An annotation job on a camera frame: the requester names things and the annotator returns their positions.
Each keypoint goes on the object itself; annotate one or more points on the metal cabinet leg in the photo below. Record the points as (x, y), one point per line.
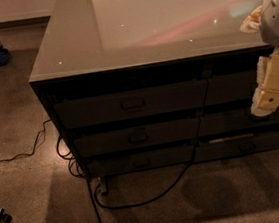
(104, 186)

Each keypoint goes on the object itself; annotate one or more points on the dark grey drawer cabinet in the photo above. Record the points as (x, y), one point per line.
(99, 47)

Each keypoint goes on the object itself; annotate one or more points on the blue left shoe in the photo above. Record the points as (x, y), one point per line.
(4, 56)

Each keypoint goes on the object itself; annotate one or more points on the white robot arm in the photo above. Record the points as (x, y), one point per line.
(265, 20)

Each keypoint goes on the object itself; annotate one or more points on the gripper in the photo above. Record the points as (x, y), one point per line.
(276, 22)

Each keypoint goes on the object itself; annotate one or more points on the drawer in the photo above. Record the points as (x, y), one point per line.
(136, 137)
(133, 104)
(234, 120)
(236, 146)
(141, 161)
(231, 88)

